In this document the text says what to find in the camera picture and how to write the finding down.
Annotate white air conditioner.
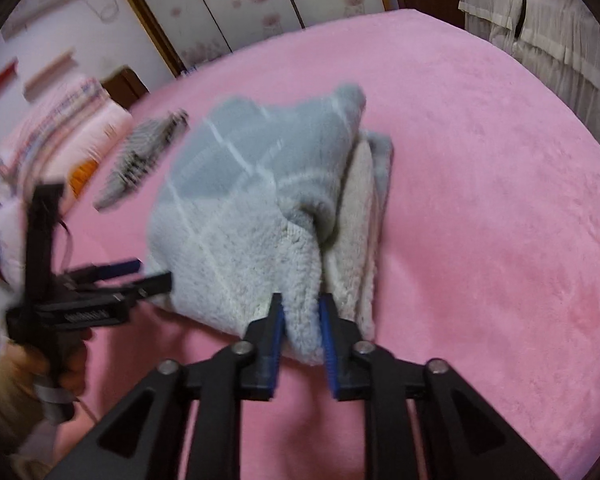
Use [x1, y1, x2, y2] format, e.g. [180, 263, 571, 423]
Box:
[2, 0, 88, 36]

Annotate pink bed blanket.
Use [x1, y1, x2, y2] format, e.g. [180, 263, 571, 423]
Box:
[45, 7, 600, 480]

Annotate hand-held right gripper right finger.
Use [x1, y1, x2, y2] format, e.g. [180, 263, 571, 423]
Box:
[317, 294, 561, 480]

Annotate pink pillow with orange print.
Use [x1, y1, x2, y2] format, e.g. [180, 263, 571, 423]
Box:
[0, 105, 133, 291]

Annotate person's left hand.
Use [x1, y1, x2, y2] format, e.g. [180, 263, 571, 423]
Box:
[0, 327, 93, 401]

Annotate white wall cable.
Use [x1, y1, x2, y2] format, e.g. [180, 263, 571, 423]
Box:
[82, 0, 118, 23]

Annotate thin gripper cable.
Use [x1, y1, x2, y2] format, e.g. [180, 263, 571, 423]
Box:
[55, 212, 76, 273]

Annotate pale wooden wall shelf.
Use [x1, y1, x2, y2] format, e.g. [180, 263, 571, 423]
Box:
[22, 49, 77, 101]

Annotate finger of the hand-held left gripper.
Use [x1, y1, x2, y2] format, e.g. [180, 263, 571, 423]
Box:
[87, 271, 173, 306]
[62, 259, 143, 288]

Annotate grey white argyle sweater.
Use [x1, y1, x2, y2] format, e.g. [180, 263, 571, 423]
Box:
[145, 82, 396, 366]

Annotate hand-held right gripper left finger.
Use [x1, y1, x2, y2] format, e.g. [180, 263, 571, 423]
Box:
[45, 292, 286, 480]

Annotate black white striped garment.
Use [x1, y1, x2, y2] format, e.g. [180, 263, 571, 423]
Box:
[92, 108, 190, 212]

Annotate dark wooden headboard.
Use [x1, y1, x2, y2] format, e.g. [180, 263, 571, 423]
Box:
[101, 66, 150, 110]

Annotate person's left forearm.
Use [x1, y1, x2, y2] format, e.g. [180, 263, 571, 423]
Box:
[0, 345, 48, 463]

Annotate folded striped blankets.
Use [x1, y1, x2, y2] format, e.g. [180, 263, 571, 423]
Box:
[0, 74, 113, 196]

